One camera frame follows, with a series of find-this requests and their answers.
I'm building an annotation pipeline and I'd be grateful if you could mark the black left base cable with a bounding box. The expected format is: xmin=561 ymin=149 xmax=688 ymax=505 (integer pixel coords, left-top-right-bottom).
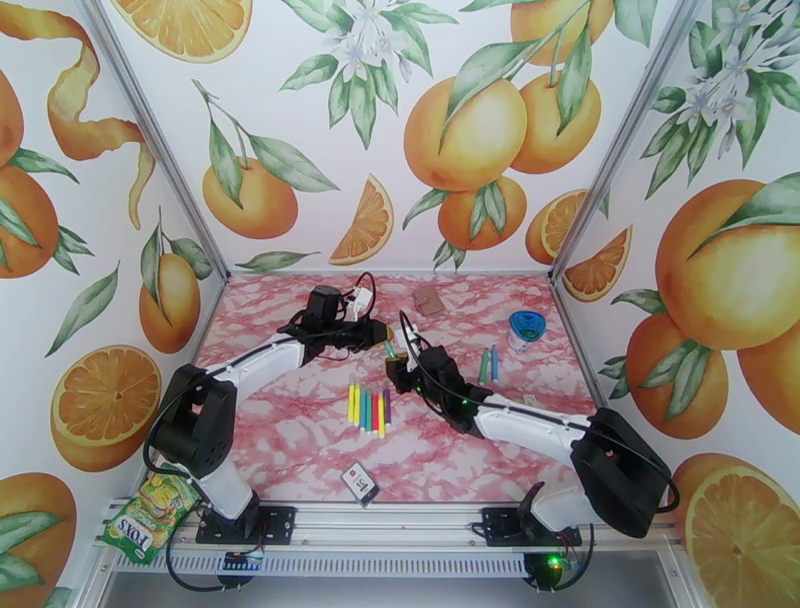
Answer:
xmin=163 ymin=527 xmax=251 ymax=594

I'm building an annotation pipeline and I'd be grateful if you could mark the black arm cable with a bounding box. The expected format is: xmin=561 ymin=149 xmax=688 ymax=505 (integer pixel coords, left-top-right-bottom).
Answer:
xmin=293 ymin=271 xmax=378 ymax=364
xmin=397 ymin=309 xmax=476 ymax=414

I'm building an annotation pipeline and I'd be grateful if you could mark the brown card wallet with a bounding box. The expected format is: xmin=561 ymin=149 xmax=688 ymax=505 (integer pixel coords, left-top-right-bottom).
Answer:
xmin=412 ymin=288 xmax=446 ymax=318

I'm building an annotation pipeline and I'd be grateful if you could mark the aluminium frame post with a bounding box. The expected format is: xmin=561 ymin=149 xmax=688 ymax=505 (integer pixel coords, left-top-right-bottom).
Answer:
xmin=548 ymin=0 xmax=712 ymax=281
xmin=79 ymin=0 xmax=231 ymax=281

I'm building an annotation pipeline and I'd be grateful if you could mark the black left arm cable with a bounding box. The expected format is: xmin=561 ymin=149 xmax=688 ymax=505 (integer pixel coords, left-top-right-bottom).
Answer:
xmin=293 ymin=271 xmax=378 ymax=364

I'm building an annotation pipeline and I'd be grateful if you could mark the black round controller with LED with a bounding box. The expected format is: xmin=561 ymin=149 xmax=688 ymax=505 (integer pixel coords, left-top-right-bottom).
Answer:
xmin=523 ymin=549 xmax=581 ymax=592

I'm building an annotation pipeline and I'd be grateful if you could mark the black base cable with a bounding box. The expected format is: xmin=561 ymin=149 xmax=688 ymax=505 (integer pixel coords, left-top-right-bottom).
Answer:
xmin=163 ymin=527 xmax=251 ymax=594
xmin=527 ymin=527 xmax=595 ymax=592

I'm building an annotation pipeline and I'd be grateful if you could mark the clear cup with blue lid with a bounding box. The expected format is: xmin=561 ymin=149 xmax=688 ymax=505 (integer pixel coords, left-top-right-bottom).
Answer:
xmin=507 ymin=310 xmax=548 ymax=355

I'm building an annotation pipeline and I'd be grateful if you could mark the small blue circuit board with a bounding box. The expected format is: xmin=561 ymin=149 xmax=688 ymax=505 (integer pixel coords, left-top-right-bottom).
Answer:
xmin=223 ymin=548 xmax=266 ymax=572

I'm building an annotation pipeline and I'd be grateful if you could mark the green yellow candy bag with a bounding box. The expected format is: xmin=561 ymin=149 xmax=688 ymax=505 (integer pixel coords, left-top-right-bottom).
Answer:
xmin=102 ymin=468 xmax=202 ymax=567

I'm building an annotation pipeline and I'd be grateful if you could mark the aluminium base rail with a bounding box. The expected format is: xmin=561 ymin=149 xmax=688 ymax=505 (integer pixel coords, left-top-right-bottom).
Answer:
xmin=93 ymin=496 xmax=686 ymax=579

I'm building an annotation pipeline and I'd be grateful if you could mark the small black white card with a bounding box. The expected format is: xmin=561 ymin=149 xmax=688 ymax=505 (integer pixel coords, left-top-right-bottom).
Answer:
xmin=341 ymin=462 xmax=382 ymax=507

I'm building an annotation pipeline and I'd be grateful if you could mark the black right base cable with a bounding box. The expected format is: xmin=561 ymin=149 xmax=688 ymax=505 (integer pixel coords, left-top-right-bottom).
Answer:
xmin=527 ymin=527 xmax=595 ymax=592

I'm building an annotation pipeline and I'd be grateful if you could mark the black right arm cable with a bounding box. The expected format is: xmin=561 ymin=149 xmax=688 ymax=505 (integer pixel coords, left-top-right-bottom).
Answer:
xmin=397 ymin=309 xmax=476 ymax=414

